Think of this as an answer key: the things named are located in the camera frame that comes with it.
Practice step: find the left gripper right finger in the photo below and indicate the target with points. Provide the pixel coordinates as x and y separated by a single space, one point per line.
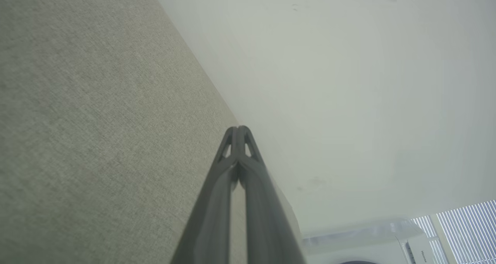
267 225

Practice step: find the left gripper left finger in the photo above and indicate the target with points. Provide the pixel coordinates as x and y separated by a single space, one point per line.
211 225

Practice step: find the white washing machine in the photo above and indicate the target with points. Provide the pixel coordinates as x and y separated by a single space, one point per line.
368 252

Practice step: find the grey fabric sofa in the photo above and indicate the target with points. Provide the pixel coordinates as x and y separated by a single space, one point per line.
97 120

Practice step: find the white window blinds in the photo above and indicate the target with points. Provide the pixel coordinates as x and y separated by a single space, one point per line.
472 233

